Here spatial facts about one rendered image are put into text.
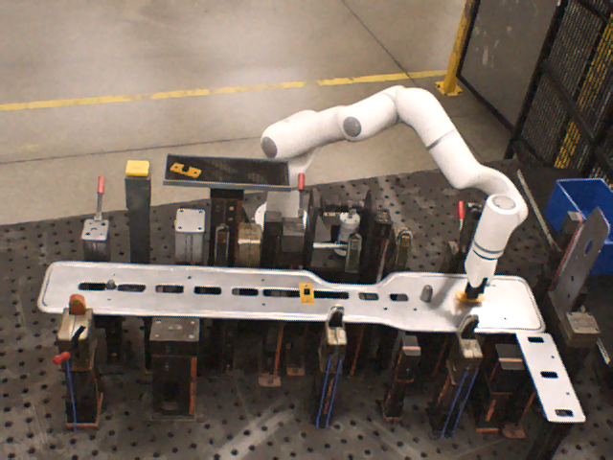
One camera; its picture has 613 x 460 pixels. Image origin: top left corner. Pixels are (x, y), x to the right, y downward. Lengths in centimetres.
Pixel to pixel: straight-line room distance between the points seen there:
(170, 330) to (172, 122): 278
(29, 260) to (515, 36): 309
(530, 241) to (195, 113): 241
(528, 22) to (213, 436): 318
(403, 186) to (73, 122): 221
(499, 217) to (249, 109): 300
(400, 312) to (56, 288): 93
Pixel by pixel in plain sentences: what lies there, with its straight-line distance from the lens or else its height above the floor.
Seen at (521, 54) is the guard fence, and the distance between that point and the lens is 466.
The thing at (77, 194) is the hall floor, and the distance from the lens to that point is 407.
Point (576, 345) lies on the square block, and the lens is 222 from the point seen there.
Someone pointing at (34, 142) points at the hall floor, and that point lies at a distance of 448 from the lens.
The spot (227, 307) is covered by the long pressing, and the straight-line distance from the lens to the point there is 206.
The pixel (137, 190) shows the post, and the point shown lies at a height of 110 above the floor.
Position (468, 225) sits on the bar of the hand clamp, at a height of 115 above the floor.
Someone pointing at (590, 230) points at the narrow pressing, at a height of 127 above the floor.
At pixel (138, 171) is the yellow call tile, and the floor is 116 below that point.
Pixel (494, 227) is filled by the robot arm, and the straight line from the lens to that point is 201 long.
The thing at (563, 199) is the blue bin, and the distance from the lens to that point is 250.
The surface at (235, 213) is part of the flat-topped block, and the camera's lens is 231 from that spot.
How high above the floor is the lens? 249
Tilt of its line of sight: 40 degrees down
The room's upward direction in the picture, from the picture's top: 9 degrees clockwise
